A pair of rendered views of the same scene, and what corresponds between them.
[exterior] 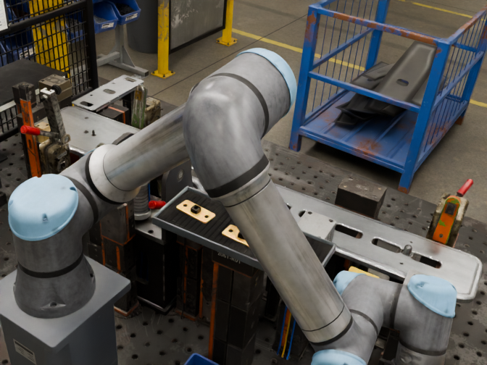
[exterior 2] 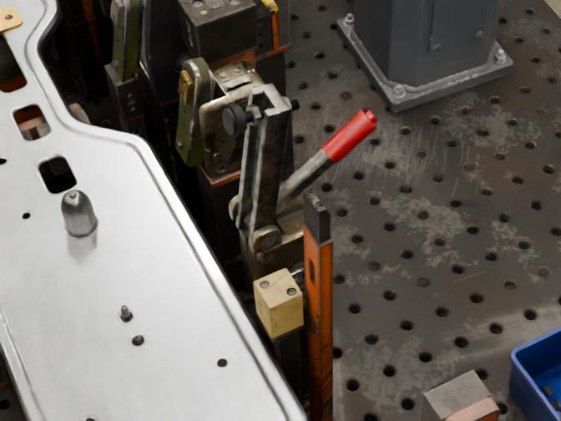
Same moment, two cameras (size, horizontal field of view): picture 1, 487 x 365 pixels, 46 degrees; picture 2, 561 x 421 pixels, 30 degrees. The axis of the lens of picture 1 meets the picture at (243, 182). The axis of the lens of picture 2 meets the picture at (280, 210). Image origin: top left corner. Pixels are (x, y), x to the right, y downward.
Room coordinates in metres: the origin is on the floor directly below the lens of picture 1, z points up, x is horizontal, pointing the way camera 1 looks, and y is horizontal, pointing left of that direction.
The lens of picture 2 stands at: (1.86, 0.95, 1.84)
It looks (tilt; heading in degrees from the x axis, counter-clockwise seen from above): 52 degrees down; 221
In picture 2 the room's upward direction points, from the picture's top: 4 degrees counter-clockwise
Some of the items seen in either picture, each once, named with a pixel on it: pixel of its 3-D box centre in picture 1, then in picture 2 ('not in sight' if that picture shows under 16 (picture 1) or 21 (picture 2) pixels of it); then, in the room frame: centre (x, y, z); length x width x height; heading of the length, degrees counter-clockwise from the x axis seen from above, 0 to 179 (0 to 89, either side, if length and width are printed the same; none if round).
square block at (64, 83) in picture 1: (59, 126); not in sight; (1.78, 0.67, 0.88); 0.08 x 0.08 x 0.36; 65
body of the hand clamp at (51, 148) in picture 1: (60, 193); (285, 317); (1.40, 0.55, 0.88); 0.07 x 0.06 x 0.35; 155
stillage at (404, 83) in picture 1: (396, 72); not in sight; (3.53, -0.92, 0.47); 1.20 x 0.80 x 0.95; 149
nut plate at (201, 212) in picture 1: (196, 209); not in sight; (1.00, 0.10, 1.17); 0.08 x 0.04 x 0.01; 57
